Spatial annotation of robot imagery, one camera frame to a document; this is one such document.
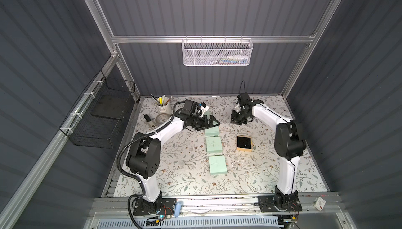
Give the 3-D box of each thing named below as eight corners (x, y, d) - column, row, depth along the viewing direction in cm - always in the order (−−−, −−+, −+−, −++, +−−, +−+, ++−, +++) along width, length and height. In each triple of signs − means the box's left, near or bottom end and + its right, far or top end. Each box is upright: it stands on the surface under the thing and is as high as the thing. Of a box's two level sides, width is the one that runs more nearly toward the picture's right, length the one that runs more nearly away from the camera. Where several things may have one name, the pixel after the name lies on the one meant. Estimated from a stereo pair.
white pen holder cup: (158, 117, 109) (154, 107, 101) (161, 106, 116) (157, 96, 108) (170, 117, 109) (167, 107, 101) (172, 106, 116) (170, 96, 108)
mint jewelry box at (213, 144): (206, 152, 93) (206, 150, 91) (206, 138, 99) (206, 136, 97) (221, 152, 93) (222, 150, 91) (220, 138, 99) (221, 136, 97)
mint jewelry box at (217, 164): (209, 174, 85) (209, 172, 83) (208, 157, 91) (208, 155, 89) (226, 174, 85) (227, 172, 83) (224, 157, 91) (225, 155, 89)
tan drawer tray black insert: (236, 150, 94) (237, 148, 92) (236, 137, 100) (237, 135, 97) (250, 152, 94) (252, 149, 91) (250, 139, 99) (251, 136, 97)
